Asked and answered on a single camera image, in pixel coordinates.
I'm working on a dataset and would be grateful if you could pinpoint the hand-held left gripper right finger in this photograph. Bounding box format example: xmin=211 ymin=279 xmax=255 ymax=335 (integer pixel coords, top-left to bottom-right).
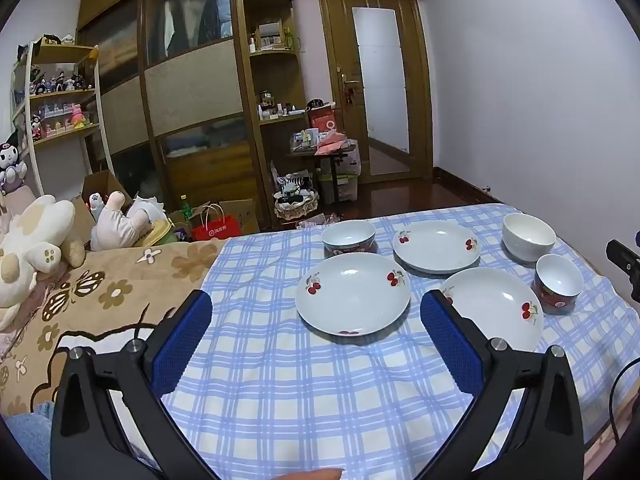
xmin=415 ymin=290 xmax=586 ymax=480

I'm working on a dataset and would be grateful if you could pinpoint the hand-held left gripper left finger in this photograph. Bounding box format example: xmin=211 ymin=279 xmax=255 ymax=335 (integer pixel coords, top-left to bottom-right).
xmin=50 ymin=290 xmax=221 ymax=480

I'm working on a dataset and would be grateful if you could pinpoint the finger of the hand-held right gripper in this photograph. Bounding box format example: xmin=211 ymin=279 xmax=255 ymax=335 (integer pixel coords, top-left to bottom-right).
xmin=606 ymin=239 xmax=640 ymax=281

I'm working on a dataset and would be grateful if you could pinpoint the white cherry print plate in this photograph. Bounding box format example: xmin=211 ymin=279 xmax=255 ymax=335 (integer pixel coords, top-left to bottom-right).
xmin=392 ymin=220 xmax=482 ymax=275
xmin=439 ymin=267 xmax=544 ymax=353
xmin=295 ymin=252 xmax=412 ymax=337

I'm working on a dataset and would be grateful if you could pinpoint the small red patterned bowl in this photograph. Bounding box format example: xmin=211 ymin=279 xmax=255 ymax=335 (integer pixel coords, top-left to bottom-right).
xmin=535 ymin=254 xmax=584 ymax=316

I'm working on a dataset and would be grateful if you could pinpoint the large white bowl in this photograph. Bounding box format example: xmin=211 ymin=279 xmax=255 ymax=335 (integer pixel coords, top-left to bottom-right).
xmin=502 ymin=213 xmax=557 ymax=263

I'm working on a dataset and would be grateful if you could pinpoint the wide red patterned bowl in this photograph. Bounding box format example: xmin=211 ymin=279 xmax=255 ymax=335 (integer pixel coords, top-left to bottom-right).
xmin=321 ymin=220 xmax=377 ymax=260

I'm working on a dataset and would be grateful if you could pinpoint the brown floral blanket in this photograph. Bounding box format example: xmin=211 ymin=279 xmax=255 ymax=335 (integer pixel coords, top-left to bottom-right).
xmin=0 ymin=237 xmax=231 ymax=416

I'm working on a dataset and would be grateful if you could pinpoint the yellow plush item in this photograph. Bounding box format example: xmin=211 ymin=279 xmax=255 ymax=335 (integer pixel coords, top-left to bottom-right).
xmin=141 ymin=220 xmax=177 ymax=249

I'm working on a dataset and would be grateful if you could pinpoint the red paper bag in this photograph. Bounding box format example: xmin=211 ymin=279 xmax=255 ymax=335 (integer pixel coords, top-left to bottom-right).
xmin=191 ymin=204 xmax=242 ymax=242

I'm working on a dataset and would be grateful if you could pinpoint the blue plaid bed sheet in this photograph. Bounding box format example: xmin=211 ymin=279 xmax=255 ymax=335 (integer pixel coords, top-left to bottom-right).
xmin=160 ymin=203 xmax=640 ymax=480

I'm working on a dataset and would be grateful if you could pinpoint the pink plush doll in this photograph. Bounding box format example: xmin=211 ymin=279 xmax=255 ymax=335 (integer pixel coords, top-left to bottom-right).
xmin=90 ymin=191 xmax=151 ymax=252

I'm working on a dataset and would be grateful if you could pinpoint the white spiky plush toy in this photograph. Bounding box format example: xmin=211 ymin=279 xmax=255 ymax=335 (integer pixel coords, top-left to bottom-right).
xmin=131 ymin=195 xmax=167 ymax=226

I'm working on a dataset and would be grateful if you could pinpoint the flat-sided cardboard box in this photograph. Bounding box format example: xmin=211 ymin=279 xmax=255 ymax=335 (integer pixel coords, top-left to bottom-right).
xmin=219 ymin=199 xmax=261 ymax=236

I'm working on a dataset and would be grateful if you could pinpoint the cream cat plush toy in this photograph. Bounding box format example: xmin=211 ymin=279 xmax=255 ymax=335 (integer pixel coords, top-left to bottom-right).
xmin=0 ymin=195 xmax=86 ymax=331

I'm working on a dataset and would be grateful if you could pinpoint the person's blue fleece clothing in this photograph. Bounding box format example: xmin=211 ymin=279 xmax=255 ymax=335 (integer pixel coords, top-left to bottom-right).
xmin=4 ymin=400 xmax=57 ymax=480

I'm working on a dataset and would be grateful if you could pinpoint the open cardboard box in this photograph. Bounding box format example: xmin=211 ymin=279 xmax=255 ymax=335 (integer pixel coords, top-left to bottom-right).
xmin=80 ymin=170 xmax=134 ymax=212

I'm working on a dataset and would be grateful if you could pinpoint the wicker basket with plush toys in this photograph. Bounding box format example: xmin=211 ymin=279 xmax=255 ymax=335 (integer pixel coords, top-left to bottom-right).
xmin=272 ymin=172 xmax=321 ymax=221

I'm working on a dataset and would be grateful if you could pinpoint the clear plastic storage box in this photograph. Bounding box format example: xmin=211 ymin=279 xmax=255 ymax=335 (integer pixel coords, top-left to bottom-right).
xmin=319 ymin=145 xmax=362 ymax=204

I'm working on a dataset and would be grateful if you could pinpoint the small cluttered side table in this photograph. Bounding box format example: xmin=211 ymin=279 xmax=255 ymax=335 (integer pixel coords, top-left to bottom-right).
xmin=286 ymin=127 xmax=362 ymax=207

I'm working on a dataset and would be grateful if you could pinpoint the pink cloth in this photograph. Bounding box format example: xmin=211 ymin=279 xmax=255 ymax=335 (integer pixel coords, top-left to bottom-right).
xmin=314 ymin=132 xmax=352 ymax=155

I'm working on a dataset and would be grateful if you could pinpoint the black and white plush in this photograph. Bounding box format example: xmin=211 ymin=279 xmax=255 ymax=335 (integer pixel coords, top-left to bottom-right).
xmin=0 ymin=132 xmax=29 ymax=196

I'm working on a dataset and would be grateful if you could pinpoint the pink plush figure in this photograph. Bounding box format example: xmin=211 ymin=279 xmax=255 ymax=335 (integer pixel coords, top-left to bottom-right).
xmin=67 ymin=102 xmax=89 ymax=132

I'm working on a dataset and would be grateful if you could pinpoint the wooden wardrobe with sliding doors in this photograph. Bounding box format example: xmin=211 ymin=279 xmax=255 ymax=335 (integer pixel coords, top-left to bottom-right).
xmin=76 ymin=0 xmax=262 ymax=228

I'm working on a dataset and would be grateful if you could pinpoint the red box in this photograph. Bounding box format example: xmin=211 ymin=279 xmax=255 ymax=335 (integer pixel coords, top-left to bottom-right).
xmin=306 ymin=101 xmax=339 ymax=134

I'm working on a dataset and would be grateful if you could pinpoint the wooden door with glass panel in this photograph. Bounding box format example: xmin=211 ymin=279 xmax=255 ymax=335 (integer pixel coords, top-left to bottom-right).
xmin=316 ymin=0 xmax=434 ymax=184

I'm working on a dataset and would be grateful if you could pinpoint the wooden open shelf unit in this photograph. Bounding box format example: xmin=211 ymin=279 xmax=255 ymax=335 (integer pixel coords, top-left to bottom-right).
xmin=239 ymin=0 xmax=309 ymax=232

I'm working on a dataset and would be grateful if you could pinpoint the black cable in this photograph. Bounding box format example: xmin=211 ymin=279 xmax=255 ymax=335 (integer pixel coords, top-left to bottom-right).
xmin=606 ymin=355 xmax=640 ymax=443

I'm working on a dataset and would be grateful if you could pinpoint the white frame figurine shelf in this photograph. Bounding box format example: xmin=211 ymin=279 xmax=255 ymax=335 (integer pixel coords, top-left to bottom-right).
xmin=10 ymin=39 xmax=117 ymax=197

